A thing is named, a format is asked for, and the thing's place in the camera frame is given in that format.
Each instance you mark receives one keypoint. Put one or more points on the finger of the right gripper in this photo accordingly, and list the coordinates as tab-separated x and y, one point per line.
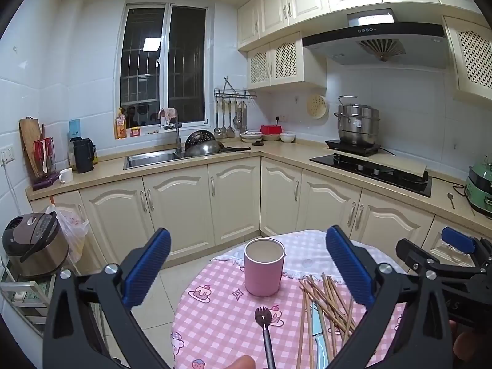
457	240
422	263

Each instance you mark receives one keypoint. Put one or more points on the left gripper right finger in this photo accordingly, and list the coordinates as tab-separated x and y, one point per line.
423	338

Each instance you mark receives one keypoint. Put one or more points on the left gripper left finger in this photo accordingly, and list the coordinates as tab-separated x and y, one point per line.
72	338

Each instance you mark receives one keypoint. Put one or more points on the light blue knife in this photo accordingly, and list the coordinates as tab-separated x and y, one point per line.
322	360

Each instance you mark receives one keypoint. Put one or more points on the person's right hand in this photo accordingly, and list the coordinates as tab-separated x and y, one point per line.
471	348

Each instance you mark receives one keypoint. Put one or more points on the person's left hand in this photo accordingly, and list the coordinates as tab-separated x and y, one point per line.
243	362

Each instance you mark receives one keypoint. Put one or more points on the metal spoon on counter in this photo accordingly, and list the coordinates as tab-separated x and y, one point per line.
451	198

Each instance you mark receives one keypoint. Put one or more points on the green electric cooker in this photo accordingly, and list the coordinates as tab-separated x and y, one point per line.
478	190

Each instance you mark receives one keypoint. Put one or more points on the black gas stove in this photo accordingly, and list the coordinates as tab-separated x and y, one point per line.
419	184

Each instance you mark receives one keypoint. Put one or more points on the brown rice cooker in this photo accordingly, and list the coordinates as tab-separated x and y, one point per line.
35	244

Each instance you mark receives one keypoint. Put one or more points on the white plastic bag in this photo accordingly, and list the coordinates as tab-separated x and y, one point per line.
74	229

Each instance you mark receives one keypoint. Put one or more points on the pink checkered tablecloth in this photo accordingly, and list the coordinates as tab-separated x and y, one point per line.
215	320

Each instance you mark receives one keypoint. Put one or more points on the stainless steel stock pot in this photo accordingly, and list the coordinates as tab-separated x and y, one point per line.
358	124

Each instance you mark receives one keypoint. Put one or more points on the white mug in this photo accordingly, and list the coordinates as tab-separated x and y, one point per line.
65	176

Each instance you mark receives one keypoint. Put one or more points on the pink cylindrical utensil cup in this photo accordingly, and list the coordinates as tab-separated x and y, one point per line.
263	266

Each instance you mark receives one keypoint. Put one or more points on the stainless steel sink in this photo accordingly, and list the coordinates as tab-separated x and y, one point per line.
149	159

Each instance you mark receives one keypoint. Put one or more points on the black electric kettle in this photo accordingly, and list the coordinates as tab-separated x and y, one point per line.
83	154

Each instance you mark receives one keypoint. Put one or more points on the red container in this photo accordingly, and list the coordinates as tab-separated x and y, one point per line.
271	129

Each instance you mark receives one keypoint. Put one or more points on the wooden cutting board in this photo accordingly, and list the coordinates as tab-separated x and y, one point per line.
30	131

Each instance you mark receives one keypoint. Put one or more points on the black range hood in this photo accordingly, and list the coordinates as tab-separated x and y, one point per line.
398	43

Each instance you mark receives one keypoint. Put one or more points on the steel wok pan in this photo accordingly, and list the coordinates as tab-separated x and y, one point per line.
212	147

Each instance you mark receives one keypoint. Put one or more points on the hanging utensil rack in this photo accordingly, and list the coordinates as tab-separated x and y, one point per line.
231	110

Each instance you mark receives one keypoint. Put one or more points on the window with black frame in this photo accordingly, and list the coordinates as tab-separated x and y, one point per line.
162	67

